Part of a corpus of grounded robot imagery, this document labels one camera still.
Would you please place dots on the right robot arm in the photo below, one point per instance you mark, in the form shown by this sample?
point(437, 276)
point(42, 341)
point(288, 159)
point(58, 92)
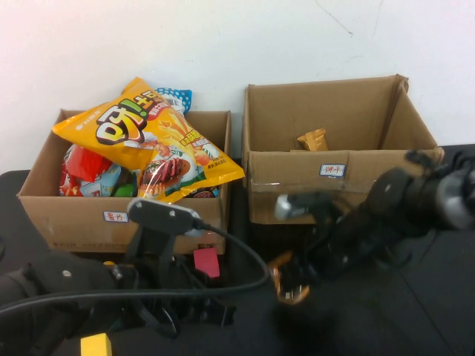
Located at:
point(426, 193)

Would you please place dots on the low cardboard box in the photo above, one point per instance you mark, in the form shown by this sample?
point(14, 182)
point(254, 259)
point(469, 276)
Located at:
point(74, 226)

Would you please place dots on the red white snack bag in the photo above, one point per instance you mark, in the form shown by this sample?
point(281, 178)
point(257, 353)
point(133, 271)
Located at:
point(85, 161)

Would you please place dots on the green snack packet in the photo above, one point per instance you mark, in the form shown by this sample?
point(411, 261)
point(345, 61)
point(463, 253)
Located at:
point(124, 190)

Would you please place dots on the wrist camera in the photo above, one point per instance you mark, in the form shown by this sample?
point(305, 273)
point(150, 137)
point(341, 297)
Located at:
point(285, 205)
point(163, 217)

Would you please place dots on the yellow rubber duck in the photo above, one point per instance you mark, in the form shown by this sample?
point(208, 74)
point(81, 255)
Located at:
point(109, 263)

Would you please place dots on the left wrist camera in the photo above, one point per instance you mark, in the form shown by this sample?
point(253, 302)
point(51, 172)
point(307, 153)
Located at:
point(163, 217)

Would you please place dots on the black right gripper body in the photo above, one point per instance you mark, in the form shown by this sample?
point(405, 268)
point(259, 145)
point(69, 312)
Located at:
point(352, 244)

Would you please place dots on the large yellow chips bag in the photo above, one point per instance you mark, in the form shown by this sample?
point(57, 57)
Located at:
point(122, 130)

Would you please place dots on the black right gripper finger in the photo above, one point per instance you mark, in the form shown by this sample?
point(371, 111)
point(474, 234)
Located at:
point(298, 269)
point(297, 287)

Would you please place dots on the dark snack bag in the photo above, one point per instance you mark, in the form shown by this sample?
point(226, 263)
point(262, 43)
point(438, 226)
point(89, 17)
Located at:
point(204, 193)

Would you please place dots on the black orange snack packet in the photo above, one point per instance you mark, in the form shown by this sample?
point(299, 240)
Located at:
point(293, 298)

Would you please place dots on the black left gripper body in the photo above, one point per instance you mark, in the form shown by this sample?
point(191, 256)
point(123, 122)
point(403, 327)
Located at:
point(156, 282)

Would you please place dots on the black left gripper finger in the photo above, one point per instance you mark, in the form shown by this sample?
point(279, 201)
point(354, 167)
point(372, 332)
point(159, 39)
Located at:
point(193, 313)
point(222, 315)

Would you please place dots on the magenta foam cube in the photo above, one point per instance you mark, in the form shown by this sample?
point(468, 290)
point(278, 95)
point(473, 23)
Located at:
point(208, 261)

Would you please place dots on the blue white dotted snack bag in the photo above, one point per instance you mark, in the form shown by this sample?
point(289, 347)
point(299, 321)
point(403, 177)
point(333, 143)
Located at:
point(180, 96)

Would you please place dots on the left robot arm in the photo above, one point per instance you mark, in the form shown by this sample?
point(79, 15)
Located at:
point(55, 278)

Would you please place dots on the light blue snack bag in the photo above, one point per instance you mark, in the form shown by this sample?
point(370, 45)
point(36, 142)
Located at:
point(105, 180)

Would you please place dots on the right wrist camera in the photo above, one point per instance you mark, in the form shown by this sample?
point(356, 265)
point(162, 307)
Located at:
point(285, 205)

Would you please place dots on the yellow foam cube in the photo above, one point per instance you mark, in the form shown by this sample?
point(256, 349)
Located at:
point(95, 345)

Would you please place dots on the golden snack packet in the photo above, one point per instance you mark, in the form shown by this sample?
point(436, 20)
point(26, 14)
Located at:
point(315, 141)

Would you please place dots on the tall cardboard box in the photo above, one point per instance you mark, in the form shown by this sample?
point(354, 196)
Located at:
point(297, 111)

